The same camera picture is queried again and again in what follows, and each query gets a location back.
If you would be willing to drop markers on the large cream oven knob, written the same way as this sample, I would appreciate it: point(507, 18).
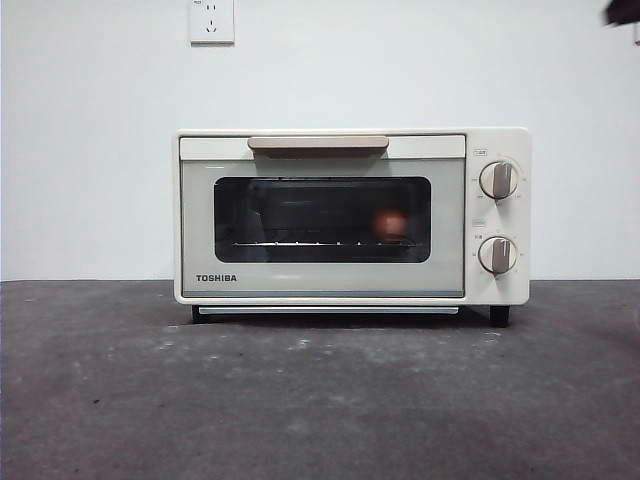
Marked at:
point(498, 180)

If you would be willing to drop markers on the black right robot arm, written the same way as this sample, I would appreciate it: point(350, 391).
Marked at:
point(625, 11)

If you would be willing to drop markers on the brown egg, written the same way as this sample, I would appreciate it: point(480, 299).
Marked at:
point(390, 223)

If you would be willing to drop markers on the black oven foot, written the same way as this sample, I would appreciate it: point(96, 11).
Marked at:
point(499, 316)
point(196, 314)

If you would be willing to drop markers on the small cream oven knob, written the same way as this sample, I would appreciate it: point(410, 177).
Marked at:
point(498, 255)

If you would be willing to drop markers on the white wall socket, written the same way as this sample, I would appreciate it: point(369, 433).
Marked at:
point(212, 22)

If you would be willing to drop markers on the cream toaster oven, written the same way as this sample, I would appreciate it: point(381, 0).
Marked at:
point(498, 145)

